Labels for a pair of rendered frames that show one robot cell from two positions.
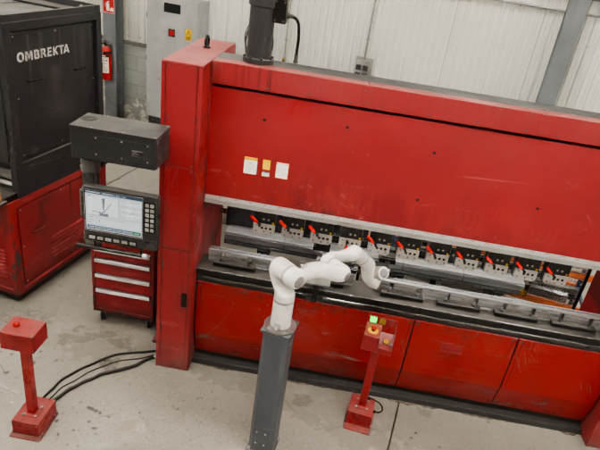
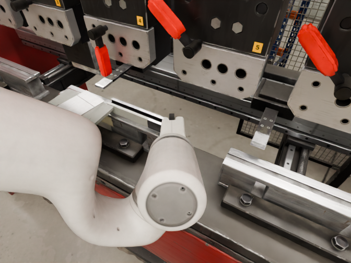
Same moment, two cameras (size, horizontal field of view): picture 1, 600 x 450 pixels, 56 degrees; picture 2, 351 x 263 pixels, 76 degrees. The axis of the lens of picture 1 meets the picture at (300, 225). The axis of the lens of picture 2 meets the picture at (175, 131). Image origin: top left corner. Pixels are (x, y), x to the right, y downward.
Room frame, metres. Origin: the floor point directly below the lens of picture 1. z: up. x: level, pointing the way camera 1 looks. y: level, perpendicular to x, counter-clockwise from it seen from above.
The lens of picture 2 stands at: (3.04, -0.65, 1.41)
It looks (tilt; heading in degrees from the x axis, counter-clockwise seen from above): 46 degrees down; 26
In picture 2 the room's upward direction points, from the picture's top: straight up
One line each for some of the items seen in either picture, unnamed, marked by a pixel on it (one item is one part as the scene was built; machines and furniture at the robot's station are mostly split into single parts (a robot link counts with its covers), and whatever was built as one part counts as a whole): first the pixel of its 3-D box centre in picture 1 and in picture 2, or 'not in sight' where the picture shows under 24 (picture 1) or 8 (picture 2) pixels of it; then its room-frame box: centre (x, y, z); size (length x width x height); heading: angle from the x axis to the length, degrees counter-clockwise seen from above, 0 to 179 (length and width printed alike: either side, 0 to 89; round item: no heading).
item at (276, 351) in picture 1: (270, 388); not in sight; (2.65, 0.03, 0.50); 0.18 x 0.18 x 1.00; 76
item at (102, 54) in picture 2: not in sight; (103, 51); (3.35, -0.33, 1.20); 0.04 x 0.02 x 0.10; 177
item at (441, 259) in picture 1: (437, 251); not in sight; (3.39, -0.96, 1.26); 0.15 x 0.09 x 0.17; 87
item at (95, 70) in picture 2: (322, 247); (81, 54); (3.43, -0.18, 1.13); 0.10 x 0.02 x 0.10; 87
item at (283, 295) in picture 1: (282, 279); not in sight; (2.67, 0.05, 1.30); 0.19 x 0.12 x 0.24; 43
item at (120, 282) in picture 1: (134, 261); not in sight; (3.85, 1.30, 0.50); 0.50 x 0.50 x 1.00; 87
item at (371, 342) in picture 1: (379, 335); not in sight; (3.03, -0.64, 0.75); 0.20 x 0.16 x 0.18; 79
